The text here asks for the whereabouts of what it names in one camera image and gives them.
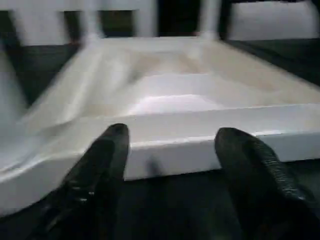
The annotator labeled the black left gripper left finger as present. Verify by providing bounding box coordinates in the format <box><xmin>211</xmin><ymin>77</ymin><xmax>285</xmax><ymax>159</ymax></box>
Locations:
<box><xmin>22</xmin><ymin>123</ymin><xmax>131</xmax><ymax>240</ymax></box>

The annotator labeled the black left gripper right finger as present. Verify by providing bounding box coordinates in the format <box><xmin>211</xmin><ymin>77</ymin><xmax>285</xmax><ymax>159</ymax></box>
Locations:
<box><xmin>214</xmin><ymin>127</ymin><xmax>320</xmax><ymax>240</ymax></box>

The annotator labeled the white plastic table top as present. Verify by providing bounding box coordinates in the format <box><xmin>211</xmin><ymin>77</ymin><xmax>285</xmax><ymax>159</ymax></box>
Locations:
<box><xmin>0</xmin><ymin>36</ymin><xmax>320</xmax><ymax>216</ymax></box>

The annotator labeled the black table mat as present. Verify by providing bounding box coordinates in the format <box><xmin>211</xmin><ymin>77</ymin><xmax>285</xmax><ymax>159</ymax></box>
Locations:
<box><xmin>0</xmin><ymin>37</ymin><xmax>320</xmax><ymax>240</ymax></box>

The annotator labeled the white plastic seat panel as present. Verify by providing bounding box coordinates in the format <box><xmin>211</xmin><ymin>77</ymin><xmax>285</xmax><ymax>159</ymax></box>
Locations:
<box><xmin>228</xmin><ymin>1</ymin><xmax>320</xmax><ymax>42</ymax></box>

